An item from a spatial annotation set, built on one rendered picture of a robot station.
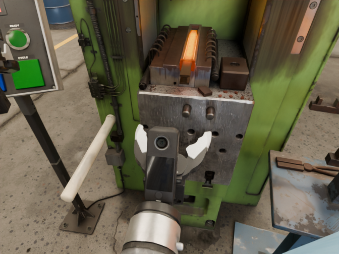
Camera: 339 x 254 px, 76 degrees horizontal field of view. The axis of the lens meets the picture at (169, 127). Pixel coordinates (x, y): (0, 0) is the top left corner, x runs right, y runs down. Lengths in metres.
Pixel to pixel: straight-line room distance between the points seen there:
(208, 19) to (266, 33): 0.39
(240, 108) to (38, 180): 1.50
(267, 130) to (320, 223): 0.46
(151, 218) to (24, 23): 0.63
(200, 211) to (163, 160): 1.00
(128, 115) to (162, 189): 0.76
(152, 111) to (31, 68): 0.37
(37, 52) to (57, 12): 4.52
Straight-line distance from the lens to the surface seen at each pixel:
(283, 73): 0.93
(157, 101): 0.74
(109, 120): 1.08
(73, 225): 1.53
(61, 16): 5.28
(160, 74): 0.75
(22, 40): 0.76
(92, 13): 0.89
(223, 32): 1.19
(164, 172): 0.33
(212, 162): 0.91
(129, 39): 0.89
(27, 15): 0.77
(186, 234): 1.41
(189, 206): 1.31
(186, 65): 0.68
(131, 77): 0.96
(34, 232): 1.62
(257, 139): 1.11
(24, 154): 2.09
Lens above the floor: 1.30
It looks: 41 degrees down
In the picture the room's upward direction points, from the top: straight up
